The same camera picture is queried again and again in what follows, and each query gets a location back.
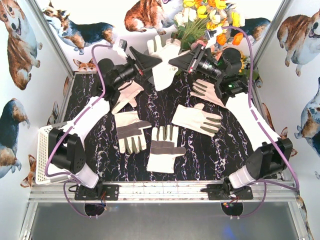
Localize long white glove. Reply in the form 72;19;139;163
147;35;182;92

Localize white glove green fingers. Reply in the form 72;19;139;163
171;103;222;137

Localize grey striped work glove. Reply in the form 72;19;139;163
146;125;186;174
114;111;152;154

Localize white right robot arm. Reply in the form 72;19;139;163
169;45;293;189

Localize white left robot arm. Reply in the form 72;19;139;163
44;47;162;189

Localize white perforated storage basket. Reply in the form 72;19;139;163
35;125;69;185

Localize white glove back left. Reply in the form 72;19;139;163
111;80;144;115

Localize sunflower pot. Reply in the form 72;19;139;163
238;50;251;76

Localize white glove back right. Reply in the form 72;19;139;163
190;79;226;108

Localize artificial flower bouquet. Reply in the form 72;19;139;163
171;0;245;51

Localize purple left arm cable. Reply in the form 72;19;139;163
44;44;116;218

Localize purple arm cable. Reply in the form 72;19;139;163
221;25;301;218
44;44;116;218

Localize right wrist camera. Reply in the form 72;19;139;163
204;26;223;48

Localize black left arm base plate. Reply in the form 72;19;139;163
74;182;120;201

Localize aluminium front rail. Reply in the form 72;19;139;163
27;181;298;204

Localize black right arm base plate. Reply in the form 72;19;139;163
200;182;254;200

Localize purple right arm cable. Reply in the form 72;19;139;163
221;25;301;218

